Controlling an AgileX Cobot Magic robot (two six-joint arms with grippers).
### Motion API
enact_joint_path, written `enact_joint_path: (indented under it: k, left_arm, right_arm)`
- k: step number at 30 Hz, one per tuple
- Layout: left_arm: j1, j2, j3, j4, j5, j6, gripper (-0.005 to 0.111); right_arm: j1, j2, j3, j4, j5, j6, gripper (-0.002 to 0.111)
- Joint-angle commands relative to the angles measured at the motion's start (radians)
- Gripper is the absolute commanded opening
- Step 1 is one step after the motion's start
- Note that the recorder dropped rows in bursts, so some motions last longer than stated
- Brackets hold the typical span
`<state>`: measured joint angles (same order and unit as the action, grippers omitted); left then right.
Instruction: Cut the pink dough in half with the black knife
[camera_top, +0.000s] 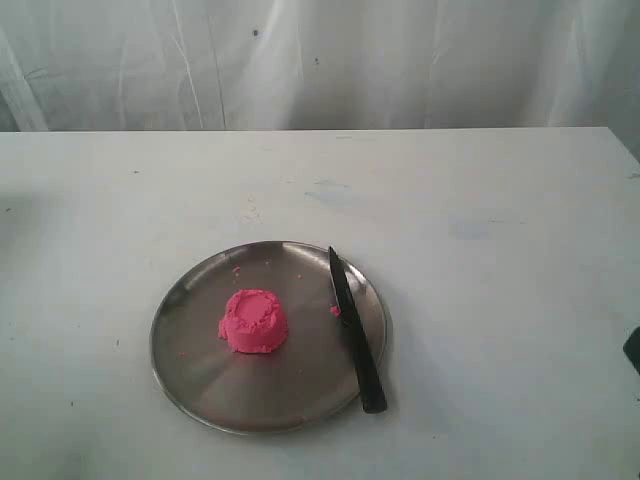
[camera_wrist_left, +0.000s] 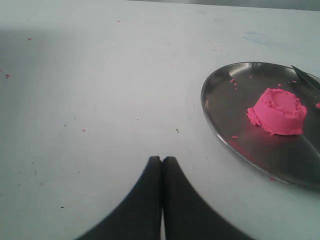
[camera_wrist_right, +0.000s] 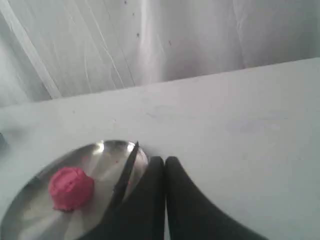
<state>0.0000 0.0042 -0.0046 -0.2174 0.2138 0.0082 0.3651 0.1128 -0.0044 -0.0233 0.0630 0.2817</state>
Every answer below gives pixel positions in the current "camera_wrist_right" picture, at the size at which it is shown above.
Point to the black knife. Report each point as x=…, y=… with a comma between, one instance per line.
x=121, y=186

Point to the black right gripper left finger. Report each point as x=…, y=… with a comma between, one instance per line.
x=140, y=200

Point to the round steel plate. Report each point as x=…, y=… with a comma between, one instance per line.
x=31, y=215

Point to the pink dough lump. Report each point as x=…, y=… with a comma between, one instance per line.
x=70, y=188

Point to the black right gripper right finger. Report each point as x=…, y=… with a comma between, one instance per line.
x=192, y=216

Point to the white backdrop curtain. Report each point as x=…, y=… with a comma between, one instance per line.
x=51, y=49

